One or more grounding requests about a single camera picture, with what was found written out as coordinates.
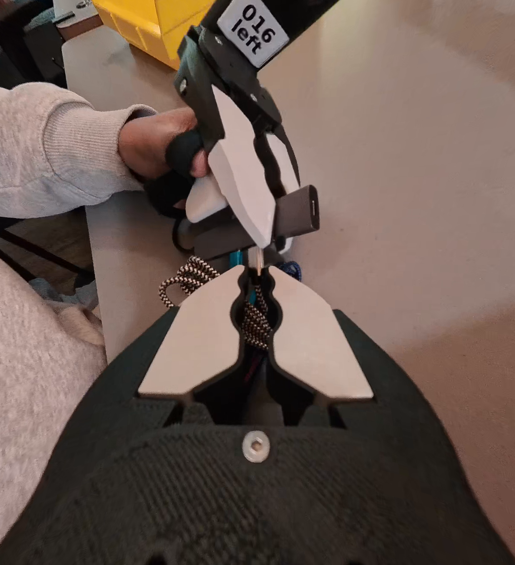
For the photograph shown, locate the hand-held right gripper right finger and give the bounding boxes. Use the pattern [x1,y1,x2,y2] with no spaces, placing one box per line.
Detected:
[264,265,375,403]

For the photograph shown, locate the person's grey sweatshirt torso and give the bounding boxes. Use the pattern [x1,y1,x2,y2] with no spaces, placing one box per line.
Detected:
[0,240,108,565]

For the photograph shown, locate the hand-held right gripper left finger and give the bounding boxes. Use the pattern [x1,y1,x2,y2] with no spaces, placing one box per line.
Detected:
[137,265,248,401]

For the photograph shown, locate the grey usb hub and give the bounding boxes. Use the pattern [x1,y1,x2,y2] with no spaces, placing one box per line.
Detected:
[193,185,320,261]

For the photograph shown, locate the blue braided cable bundle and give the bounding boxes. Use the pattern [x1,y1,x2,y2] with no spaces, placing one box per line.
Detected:
[231,249,302,305]

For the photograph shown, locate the person's left hand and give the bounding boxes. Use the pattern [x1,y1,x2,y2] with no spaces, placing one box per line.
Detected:
[118,107,212,212]

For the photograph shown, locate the black white braided cable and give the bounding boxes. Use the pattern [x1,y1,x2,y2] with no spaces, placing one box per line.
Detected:
[158,256,273,351]

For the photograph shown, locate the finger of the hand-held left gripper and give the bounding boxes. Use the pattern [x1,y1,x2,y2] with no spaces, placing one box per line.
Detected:
[260,130,301,256]
[207,84,276,249]

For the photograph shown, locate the grey desk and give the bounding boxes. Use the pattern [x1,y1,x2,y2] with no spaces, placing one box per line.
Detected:
[61,0,515,565]

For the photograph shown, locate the person's left forearm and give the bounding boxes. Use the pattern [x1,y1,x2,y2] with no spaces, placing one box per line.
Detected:
[0,82,157,219]

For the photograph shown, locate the yellow plastic bin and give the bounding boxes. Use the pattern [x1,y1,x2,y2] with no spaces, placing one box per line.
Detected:
[91,0,216,71]

